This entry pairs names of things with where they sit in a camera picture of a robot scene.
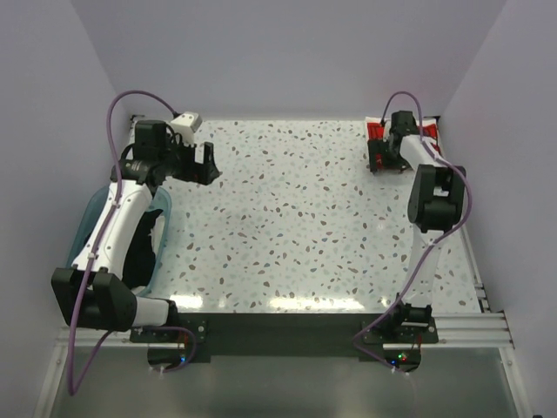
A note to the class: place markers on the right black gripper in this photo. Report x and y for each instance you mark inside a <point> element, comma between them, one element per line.
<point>377,146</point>

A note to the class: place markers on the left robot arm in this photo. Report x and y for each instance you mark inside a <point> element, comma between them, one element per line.
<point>94,291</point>

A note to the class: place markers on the black clothes in basket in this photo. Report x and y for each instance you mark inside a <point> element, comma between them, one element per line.
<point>141,255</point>

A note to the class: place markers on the white t-shirt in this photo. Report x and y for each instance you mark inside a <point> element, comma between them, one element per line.
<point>375,129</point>

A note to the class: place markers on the blue plastic basket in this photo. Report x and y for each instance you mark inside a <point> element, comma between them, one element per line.
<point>92,212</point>

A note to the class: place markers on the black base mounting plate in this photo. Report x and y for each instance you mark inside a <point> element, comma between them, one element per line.
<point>200,337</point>

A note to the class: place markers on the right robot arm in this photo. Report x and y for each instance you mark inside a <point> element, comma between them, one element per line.
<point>436,198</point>

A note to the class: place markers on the aluminium frame rail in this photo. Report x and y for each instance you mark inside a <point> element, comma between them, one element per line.
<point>455,330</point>

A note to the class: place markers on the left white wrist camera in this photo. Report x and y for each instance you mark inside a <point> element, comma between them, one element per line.
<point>186,124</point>

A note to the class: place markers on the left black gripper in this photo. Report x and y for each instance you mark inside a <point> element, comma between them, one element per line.
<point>204,173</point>

